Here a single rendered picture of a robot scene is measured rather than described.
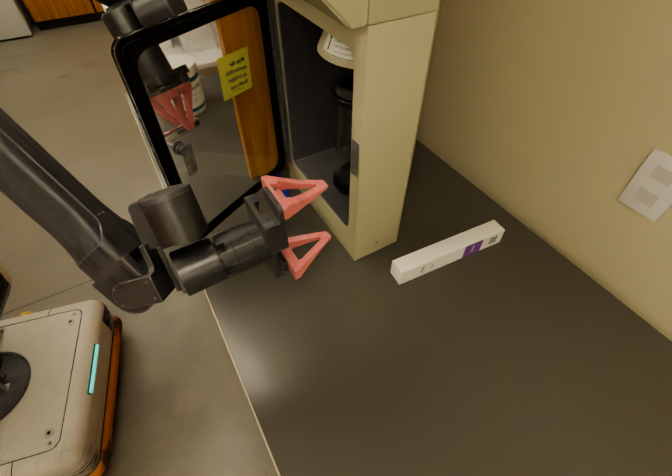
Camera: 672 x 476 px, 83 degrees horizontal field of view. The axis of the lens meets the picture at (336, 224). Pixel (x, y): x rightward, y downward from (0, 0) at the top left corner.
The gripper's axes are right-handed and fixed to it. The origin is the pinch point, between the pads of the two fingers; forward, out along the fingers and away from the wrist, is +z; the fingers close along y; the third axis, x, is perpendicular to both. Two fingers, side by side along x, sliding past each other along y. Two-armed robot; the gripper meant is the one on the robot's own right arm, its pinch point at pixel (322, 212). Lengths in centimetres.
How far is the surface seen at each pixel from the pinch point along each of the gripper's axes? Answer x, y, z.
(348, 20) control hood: 7.8, 20.5, 9.2
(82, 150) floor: 250, -115, -60
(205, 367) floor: 55, -120, -33
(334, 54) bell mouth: 19.7, 11.5, 14.0
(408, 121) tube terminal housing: 8.1, 3.1, 20.7
